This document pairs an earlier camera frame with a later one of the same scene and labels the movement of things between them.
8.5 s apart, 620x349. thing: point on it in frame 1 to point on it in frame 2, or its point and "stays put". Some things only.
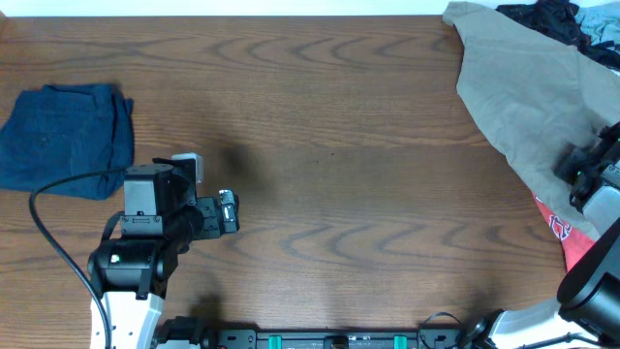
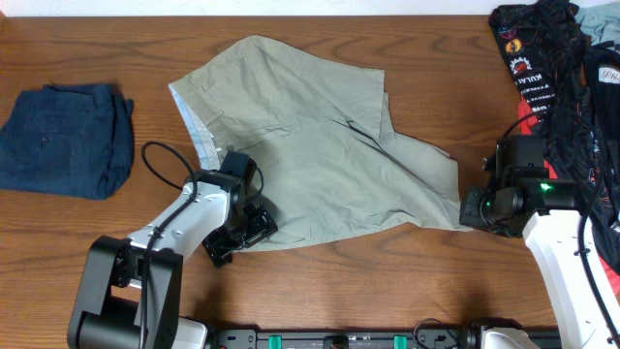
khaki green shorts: x=538 y=94 to x=328 y=152
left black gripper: x=211 y=218 to x=240 y=235
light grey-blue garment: x=602 y=22 stays put
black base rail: x=184 y=333 stays put
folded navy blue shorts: x=66 y=130 stays put
